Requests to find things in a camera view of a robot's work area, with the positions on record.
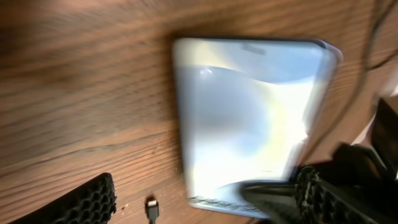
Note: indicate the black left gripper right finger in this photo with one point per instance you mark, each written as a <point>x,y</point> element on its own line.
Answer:
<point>312,199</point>

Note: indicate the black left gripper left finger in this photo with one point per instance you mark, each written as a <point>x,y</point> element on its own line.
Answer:
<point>94,202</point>

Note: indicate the blue screen Galaxy smartphone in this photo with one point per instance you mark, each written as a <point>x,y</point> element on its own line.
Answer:
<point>245,110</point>

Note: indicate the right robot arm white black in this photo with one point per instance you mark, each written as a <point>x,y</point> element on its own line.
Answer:
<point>369,170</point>

